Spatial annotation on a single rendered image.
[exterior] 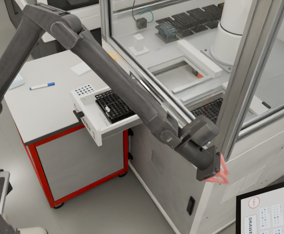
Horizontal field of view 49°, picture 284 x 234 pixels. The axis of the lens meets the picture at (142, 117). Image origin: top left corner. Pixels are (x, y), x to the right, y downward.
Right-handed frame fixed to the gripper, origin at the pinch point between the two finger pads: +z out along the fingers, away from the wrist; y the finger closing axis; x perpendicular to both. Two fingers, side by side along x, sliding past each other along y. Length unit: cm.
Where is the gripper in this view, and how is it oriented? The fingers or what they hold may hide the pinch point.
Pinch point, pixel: (225, 177)
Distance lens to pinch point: 98.6
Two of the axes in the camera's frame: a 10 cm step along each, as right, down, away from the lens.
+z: 7.4, 5.7, 3.5
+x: -6.4, 4.5, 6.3
